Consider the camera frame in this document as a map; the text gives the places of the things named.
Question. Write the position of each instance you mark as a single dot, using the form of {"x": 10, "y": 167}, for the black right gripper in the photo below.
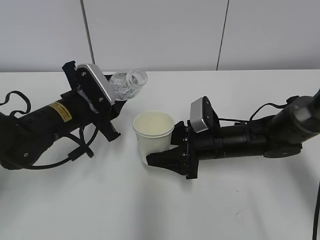
{"x": 192, "y": 147}

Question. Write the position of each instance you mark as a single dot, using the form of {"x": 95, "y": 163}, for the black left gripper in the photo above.
{"x": 86, "y": 113}

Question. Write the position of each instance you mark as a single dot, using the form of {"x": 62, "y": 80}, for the clear green-label water bottle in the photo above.
{"x": 128, "y": 83}

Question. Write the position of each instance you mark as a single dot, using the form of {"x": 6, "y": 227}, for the white paper cup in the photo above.
{"x": 153, "y": 131}

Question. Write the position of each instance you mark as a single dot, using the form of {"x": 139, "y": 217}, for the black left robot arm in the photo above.
{"x": 26, "y": 135}

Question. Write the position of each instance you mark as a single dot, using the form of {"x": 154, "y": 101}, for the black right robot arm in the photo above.
{"x": 273, "y": 136}

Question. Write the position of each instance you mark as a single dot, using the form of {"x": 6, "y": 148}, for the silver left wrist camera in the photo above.
{"x": 96, "y": 87}

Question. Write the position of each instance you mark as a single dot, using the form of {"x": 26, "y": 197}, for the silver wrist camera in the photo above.
{"x": 96, "y": 87}
{"x": 203, "y": 117}

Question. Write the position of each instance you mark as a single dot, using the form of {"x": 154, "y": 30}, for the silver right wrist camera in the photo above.
{"x": 203, "y": 117}

